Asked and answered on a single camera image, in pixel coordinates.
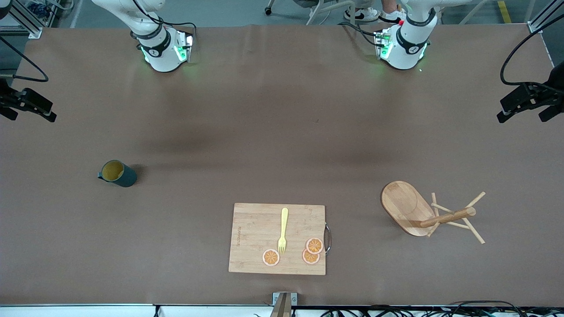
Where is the dark teal mug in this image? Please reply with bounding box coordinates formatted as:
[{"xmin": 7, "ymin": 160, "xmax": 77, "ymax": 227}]
[{"xmin": 97, "ymin": 159, "xmax": 137, "ymax": 188}]

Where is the wooden mug tree rack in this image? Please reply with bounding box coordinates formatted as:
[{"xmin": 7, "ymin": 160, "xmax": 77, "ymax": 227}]
[{"xmin": 381, "ymin": 181, "xmax": 486, "ymax": 245}]

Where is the white black sneaker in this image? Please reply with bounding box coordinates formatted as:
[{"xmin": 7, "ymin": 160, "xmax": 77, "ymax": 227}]
[
  {"xmin": 344, "ymin": 8, "xmax": 380, "ymax": 22},
  {"xmin": 379, "ymin": 9, "xmax": 408, "ymax": 24}
]

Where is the office chair base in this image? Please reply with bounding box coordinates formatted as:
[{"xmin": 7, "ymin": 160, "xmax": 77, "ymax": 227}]
[{"xmin": 264, "ymin": 0, "xmax": 357, "ymax": 26}]

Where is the bamboo cutting board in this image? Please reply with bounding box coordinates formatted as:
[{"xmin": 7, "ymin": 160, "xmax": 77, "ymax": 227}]
[{"xmin": 228, "ymin": 203, "xmax": 332, "ymax": 276}]

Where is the yellow plastic fork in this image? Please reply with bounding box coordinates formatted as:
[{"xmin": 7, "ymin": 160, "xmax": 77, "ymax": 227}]
[{"xmin": 277, "ymin": 207, "xmax": 289, "ymax": 255}]

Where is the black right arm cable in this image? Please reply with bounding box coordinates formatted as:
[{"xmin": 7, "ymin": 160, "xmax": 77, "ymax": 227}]
[{"xmin": 0, "ymin": 37, "xmax": 49, "ymax": 83}]

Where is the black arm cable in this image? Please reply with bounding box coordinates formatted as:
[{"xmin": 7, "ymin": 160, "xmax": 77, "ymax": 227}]
[
  {"xmin": 500, "ymin": 15, "xmax": 564, "ymax": 87},
  {"xmin": 0, "ymin": 37, "xmax": 49, "ymax": 83}
]

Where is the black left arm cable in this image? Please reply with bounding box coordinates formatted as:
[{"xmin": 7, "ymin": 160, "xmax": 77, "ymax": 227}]
[{"xmin": 500, "ymin": 15, "xmax": 564, "ymax": 87}]

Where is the aluminium frame post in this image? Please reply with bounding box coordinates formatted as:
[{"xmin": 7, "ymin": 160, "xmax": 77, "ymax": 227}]
[
  {"xmin": 0, "ymin": 0, "xmax": 43, "ymax": 39},
  {"xmin": 527, "ymin": 0, "xmax": 564, "ymax": 34}
]

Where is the white table edge rail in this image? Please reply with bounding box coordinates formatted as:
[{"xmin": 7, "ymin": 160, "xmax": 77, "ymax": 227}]
[{"xmin": 0, "ymin": 304, "xmax": 564, "ymax": 317}]

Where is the black cable bundle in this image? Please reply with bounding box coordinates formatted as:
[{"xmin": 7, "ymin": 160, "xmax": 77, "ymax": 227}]
[{"xmin": 322, "ymin": 301, "xmax": 564, "ymax": 317}]

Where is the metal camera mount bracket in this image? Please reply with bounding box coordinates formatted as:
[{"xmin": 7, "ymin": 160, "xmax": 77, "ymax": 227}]
[{"xmin": 272, "ymin": 292, "xmax": 298, "ymax": 317}]

